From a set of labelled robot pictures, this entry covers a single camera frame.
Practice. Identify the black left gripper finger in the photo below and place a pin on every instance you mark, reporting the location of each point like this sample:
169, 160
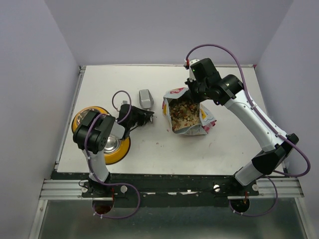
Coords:
147, 114
143, 122

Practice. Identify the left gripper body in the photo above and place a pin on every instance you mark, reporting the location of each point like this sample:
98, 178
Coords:
135, 117

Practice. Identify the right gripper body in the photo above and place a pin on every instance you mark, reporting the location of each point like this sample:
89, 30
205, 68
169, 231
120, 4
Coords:
197, 91

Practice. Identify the metal food scoop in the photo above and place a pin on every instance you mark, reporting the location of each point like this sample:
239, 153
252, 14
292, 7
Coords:
145, 99

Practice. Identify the pet food bag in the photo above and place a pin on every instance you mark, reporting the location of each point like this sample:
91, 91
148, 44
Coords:
184, 116

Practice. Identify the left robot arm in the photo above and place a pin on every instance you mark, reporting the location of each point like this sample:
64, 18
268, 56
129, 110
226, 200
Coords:
105, 140

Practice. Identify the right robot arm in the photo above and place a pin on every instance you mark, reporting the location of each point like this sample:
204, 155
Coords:
244, 143

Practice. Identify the yellow double pet bowl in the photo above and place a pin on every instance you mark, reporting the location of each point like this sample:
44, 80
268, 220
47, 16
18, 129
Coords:
115, 149

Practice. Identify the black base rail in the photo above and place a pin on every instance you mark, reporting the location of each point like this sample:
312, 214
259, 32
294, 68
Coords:
164, 190

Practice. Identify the aluminium frame rail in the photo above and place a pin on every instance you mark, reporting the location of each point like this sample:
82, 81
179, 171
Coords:
65, 190

